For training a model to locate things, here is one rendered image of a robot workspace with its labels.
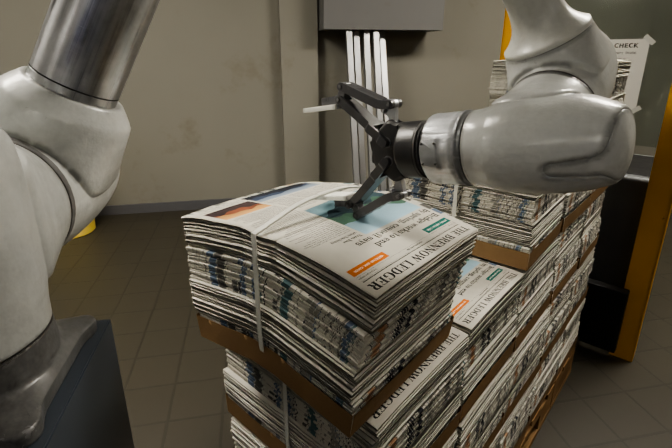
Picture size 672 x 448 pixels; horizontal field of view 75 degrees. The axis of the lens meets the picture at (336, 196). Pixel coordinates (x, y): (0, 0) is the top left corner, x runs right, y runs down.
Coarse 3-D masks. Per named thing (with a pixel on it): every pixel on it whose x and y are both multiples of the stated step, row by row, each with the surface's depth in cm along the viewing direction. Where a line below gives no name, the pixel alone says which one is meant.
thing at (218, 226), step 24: (264, 192) 84; (288, 192) 82; (312, 192) 80; (192, 216) 71; (216, 216) 69; (240, 216) 68; (264, 216) 67; (192, 240) 73; (216, 240) 68; (240, 240) 64; (192, 264) 75; (216, 264) 70; (240, 264) 65; (192, 288) 76; (216, 288) 70; (240, 288) 66; (216, 312) 72; (240, 312) 67
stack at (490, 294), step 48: (576, 240) 143; (480, 288) 94; (528, 288) 109; (480, 336) 87; (528, 336) 116; (240, 384) 83; (432, 384) 72; (240, 432) 89; (288, 432) 76; (336, 432) 67; (384, 432) 62; (432, 432) 77; (480, 432) 99; (528, 432) 145
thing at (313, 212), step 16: (384, 192) 78; (304, 208) 70; (320, 208) 70; (336, 208) 70; (256, 224) 63; (288, 224) 64; (304, 224) 64; (256, 240) 62; (272, 240) 59; (272, 256) 60; (272, 272) 61; (272, 288) 62; (272, 304) 62; (256, 320) 65; (272, 320) 62; (256, 336) 67; (272, 336) 63
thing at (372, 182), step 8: (384, 160) 59; (376, 168) 61; (384, 168) 59; (376, 176) 61; (384, 176) 62; (368, 184) 63; (376, 184) 63; (360, 192) 64; (368, 192) 64; (352, 200) 66; (360, 200) 65
